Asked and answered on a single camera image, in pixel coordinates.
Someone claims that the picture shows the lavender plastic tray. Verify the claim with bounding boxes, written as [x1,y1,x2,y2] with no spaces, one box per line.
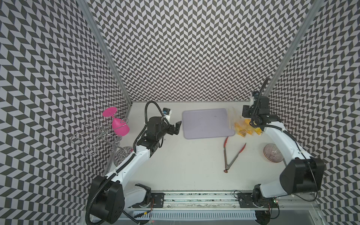
[182,108,235,139]

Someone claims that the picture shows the duck print resealable bag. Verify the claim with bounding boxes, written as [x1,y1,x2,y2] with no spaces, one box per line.
[245,119,263,136]

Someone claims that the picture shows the red metal tongs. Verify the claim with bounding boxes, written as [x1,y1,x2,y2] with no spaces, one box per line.
[223,136,247,174]

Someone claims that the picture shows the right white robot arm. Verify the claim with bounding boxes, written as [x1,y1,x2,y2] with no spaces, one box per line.
[242,91,325,207]

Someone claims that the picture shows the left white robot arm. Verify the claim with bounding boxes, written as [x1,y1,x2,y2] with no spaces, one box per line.
[85,116,182,225]

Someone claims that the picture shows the pink plastic wine glass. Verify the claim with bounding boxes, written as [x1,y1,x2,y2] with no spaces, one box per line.
[102,107,130,137]

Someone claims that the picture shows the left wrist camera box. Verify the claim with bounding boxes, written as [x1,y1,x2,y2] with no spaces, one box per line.
[162,107,172,125]

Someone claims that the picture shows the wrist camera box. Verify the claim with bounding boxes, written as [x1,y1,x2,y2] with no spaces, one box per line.
[162,107,172,125]
[250,91,259,106]

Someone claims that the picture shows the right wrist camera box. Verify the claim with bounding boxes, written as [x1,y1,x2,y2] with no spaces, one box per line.
[250,91,259,106]

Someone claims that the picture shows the chrome wire glass rack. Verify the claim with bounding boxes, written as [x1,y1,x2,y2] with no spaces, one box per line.
[70,117,134,165]

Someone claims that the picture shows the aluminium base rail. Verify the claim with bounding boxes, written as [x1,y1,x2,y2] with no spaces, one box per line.
[81,190,327,225]

